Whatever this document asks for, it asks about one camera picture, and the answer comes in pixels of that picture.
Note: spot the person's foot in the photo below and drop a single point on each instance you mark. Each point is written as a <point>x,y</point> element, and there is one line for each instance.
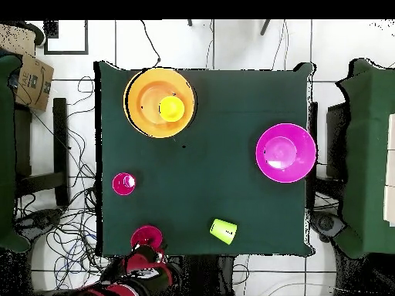
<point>39,35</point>

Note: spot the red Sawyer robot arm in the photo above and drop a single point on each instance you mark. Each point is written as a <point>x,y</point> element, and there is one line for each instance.
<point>123,291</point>

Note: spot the large pink plastic bowl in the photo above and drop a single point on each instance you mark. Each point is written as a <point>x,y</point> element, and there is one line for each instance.
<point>287,152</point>

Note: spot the large orange plastic bowl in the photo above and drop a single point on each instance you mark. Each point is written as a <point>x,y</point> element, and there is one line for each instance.
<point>139,92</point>

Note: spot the dark wooden stool frame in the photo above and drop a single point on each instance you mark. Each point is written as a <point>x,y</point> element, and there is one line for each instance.
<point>313,138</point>
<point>60,138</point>

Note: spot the plain cardboard box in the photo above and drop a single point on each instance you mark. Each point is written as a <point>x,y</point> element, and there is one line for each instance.
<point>17,40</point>

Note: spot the dark green tablecloth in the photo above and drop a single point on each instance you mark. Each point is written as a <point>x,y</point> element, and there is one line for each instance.
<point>200,185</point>

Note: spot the red plastic cup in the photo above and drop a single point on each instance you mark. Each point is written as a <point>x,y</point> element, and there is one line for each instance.
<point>121,186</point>

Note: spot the small red plastic bowl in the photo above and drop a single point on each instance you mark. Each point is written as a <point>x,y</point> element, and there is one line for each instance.
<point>146,236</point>

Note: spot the printed cardboard box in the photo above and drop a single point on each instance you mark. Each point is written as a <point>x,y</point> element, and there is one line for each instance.
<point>34,83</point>

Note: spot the green plastic cup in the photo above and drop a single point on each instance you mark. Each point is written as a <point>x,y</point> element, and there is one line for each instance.
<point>222,231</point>

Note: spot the black computer tower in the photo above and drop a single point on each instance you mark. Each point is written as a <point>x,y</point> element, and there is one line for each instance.
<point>338,138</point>

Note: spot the yellow plastic cup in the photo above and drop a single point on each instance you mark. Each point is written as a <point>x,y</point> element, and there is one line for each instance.
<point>171,108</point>

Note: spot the black square frame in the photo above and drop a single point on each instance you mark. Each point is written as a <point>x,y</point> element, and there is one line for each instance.
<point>45,49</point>

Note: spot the green cloth covered side table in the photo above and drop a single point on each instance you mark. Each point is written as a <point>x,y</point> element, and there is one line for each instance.
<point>370,154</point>
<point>6,154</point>

